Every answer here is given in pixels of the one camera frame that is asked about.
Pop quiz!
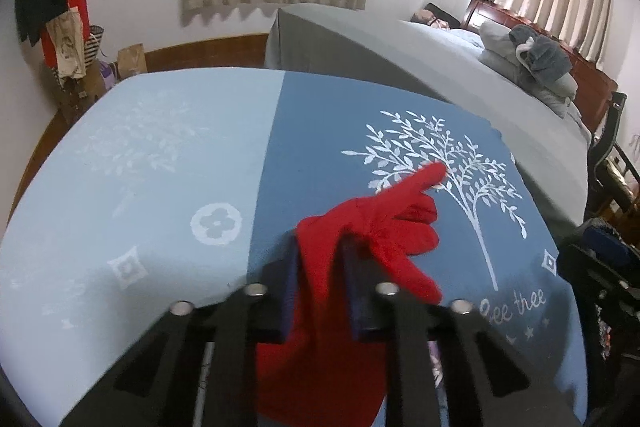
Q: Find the blue tree-print tablecloth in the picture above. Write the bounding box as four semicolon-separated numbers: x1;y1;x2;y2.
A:
1;68;587;426

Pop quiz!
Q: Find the bed with grey sheet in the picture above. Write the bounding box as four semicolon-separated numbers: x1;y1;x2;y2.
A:
265;3;591;239

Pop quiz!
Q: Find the wooden headboard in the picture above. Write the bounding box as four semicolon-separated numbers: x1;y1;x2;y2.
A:
461;0;618;132

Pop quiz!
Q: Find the striped basket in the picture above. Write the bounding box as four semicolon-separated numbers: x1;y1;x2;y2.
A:
84;25;104;67

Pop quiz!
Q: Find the black bag beside bed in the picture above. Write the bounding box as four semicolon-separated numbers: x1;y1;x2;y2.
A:
410;3;461;29

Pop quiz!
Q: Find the dark grey blanket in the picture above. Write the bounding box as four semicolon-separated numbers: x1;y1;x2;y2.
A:
509;24;572;87

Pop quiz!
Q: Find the red glove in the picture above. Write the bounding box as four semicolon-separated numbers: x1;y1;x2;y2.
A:
256;162;446;426

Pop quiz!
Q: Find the red hanging bag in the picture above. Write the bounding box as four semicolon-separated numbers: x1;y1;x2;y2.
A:
40;0;90;78

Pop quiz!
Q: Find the black metal chair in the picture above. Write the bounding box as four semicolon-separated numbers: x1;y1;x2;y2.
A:
585;92;639;219

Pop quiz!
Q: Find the brown paper bag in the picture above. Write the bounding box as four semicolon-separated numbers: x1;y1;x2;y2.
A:
116;43;148;80

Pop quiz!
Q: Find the folded grey duvet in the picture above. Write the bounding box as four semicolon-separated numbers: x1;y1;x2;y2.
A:
478;20;578;118

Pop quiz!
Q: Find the beige tote bag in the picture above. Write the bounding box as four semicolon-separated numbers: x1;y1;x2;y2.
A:
46;6;86;81

